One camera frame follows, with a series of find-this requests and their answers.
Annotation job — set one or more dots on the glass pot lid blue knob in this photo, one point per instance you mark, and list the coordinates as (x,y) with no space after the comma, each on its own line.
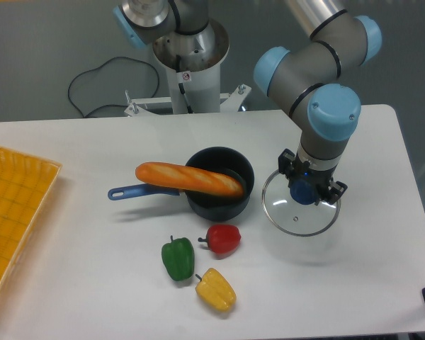
(291,207)

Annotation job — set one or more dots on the orange baguette bread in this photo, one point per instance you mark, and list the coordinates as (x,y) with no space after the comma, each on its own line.
(188,178)

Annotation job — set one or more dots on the red bell pepper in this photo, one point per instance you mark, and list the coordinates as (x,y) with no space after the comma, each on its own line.
(222,238)

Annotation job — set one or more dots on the yellow bell pepper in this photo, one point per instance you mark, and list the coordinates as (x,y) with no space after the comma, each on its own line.
(215,291)

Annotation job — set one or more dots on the dark blue saucepan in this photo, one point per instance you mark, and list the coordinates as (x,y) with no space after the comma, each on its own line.
(223,160)

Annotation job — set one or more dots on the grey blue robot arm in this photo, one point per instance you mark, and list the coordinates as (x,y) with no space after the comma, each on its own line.
(304,84)

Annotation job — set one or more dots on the green bell pepper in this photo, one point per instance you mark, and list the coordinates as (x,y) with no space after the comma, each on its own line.
(178,258)

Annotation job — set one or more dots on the yellow plastic basket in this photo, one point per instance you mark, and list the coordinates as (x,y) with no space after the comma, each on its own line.
(25,184)

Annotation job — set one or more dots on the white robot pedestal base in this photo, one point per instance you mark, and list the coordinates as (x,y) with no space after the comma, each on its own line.
(192,65)

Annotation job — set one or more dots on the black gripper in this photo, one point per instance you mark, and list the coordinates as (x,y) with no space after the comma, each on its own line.
(309,177)

